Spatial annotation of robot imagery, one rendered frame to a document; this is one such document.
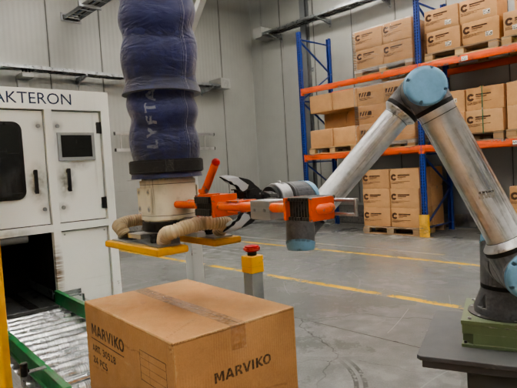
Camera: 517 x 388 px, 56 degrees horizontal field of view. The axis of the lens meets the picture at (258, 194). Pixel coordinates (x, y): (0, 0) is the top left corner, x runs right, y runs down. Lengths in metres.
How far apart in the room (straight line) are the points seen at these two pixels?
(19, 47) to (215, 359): 9.68
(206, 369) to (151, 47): 0.89
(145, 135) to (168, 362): 0.63
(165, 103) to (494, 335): 1.23
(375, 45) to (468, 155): 8.18
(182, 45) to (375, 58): 8.21
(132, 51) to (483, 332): 1.36
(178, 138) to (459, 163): 0.81
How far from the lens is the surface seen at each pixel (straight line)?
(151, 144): 1.44
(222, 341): 1.32
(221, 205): 1.26
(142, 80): 1.47
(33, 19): 10.90
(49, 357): 2.58
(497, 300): 1.76
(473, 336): 1.74
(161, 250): 1.34
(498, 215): 1.53
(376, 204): 9.55
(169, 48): 1.47
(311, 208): 1.01
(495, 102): 8.57
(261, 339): 1.40
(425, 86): 1.48
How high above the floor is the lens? 1.35
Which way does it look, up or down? 3 degrees down
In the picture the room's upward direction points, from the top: 3 degrees counter-clockwise
